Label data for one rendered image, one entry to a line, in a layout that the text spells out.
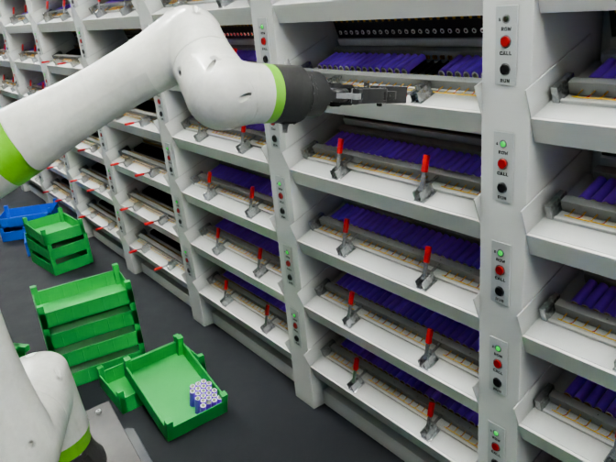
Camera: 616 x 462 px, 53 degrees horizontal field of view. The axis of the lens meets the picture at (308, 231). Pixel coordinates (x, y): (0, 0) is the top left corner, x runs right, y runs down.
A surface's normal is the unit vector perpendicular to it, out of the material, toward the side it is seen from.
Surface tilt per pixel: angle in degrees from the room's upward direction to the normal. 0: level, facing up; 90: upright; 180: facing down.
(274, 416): 0
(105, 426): 5
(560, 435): 20
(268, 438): 0
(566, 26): 90
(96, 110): 104
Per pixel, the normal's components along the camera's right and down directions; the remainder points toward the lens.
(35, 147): 0.40, 0.41
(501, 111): -0.79, 0.29
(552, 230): -0.36, -0.77
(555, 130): -0.71, 0.59
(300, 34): 0.60, 0.24
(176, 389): 0.09, -0.82
